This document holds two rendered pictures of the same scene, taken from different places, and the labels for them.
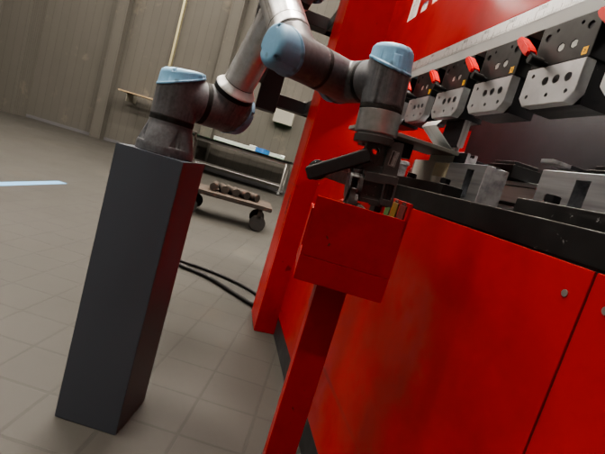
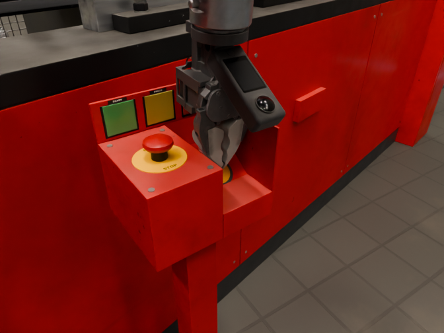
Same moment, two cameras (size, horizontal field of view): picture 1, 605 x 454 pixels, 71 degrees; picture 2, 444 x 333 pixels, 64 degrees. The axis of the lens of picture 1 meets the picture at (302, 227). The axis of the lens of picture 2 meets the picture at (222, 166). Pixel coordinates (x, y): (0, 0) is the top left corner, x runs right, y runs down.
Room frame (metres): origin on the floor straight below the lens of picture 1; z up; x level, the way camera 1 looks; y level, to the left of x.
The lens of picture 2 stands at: (1.02, 0.30, 1.02)
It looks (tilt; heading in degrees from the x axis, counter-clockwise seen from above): 33 degrees down; 235
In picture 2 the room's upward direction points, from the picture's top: straight up
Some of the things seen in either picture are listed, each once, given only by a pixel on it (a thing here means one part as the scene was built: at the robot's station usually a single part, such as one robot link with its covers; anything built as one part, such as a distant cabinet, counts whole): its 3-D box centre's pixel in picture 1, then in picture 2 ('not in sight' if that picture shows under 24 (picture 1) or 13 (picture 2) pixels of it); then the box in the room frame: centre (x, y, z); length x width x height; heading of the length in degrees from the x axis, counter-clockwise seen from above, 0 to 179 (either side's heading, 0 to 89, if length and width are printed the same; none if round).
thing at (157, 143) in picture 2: not in sight; (158, 150); (0.86, -0.08, 0.79); 0.04 x 0.04 x 0.04
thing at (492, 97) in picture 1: (508, 83); not in sight; (1.06, -0.37, 1.18); 0.15 x 0.09 x 0.17; 12
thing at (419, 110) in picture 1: (430, 100); not in sight; (1.45, -0.29, 1.18); 0.15 x 0.09 x 0.17; 12
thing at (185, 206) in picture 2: (347, 232); (187, 162); (0.81, -0.09, 0.75); 0.20 x 0.16 x 0.18; 1
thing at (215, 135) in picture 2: not in sight; (205, 143); (0.78, -0.09, 0.77); 0.06 x 0.03 x 0.09; 91
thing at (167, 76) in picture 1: (181, 94); not in sight; (1.15, 0.41, 0.94); 0.13 x 0.12 x 0.14; 129
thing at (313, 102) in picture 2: not in sight; (309, 104); (0.20, -0.40, 0.59); 0.15 x 0.02 x 0.07; 12
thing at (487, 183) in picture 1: (448, 181); not in sight; (1.18, -0.35, 0.92); 0.39 x 0.06 x 0.10; 12
